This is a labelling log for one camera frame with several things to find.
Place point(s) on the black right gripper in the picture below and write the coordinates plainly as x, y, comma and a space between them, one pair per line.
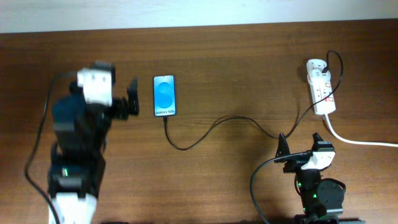
297, 163

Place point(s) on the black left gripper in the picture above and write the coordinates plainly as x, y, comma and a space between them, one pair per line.
120, 104

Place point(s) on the blue Galaxy smartphone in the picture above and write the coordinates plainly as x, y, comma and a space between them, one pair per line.
164, 96

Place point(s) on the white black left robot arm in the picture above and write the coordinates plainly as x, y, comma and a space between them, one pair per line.
81, 121

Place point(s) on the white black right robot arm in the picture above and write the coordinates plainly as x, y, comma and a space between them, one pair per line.
321, 198

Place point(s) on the white USB charger plug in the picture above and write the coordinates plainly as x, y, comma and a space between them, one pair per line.
318, 74

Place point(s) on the white power strip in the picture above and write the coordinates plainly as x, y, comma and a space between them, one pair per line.
321, 93

